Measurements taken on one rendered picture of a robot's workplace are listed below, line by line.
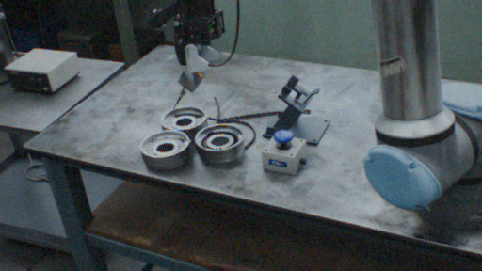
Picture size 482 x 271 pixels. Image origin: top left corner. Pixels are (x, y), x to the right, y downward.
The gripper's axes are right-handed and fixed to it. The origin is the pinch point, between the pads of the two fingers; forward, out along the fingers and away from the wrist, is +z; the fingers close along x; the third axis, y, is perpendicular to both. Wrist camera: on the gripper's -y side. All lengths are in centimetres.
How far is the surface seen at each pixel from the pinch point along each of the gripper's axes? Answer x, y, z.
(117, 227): -11.3, -21.7, 40.1
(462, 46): 153, 45, 57
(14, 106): 15, -74, 27
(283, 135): -7.4, 23.2, 7.6
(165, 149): -10.3, -3.5, 13.7
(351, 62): 156, -5, 71
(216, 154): -11.4, 9.5, 12.1
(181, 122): 0.0, -5.0, 13.3
